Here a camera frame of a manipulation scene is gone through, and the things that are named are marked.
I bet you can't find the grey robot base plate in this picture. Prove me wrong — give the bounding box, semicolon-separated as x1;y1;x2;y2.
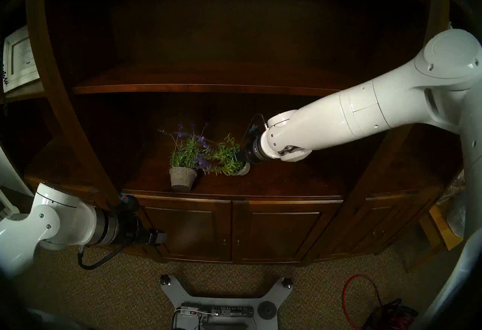
159;274;293;330

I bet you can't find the white framed certificate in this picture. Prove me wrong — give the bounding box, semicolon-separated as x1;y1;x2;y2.
3;25;41;93

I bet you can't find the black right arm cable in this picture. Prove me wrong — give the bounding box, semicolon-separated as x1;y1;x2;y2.
249;114;269;135

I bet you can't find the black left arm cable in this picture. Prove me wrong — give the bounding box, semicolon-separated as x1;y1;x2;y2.
77;237;127;269

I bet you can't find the black power strip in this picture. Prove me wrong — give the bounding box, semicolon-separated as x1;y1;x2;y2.
180;303;255;318

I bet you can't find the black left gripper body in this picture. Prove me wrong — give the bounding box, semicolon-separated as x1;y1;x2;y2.
117;208;152;246

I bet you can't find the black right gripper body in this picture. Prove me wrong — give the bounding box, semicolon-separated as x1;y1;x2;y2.
241;139;263;166

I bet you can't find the black round base disc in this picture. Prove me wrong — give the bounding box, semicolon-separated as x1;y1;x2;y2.
258;301;276;319

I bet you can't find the light wooden side table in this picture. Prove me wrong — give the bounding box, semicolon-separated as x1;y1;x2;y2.
429;205;458;251

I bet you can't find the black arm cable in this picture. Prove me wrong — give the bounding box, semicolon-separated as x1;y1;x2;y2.
77;237;127;269
249;114;269;135

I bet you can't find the dark wooden cabinet door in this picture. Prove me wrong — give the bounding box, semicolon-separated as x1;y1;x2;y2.
232;200;325;263
145;199;232;262

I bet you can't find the white slanted panel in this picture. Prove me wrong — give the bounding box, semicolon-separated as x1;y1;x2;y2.
0;145;34;198

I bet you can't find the red cable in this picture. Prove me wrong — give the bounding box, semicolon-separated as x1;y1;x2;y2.
342;275;384;330

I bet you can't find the dark trailing bead plant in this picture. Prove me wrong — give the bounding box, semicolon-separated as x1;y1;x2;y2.
0;62;10;115

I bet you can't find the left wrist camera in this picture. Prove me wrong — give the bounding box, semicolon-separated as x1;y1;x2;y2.
119;192;140;213

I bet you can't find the black red cable reel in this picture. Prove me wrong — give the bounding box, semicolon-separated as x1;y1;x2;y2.
363;297;418;330

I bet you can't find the dark wooden bookcase cabinet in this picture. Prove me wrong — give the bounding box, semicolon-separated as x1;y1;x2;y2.
0;0;482;266

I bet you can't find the potted fake lavender plant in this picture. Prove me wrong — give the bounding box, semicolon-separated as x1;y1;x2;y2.
157;121;211;191
194;133;252;176

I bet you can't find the white slatted wooden chair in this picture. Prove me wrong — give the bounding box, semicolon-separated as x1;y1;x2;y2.
0;186;17;217

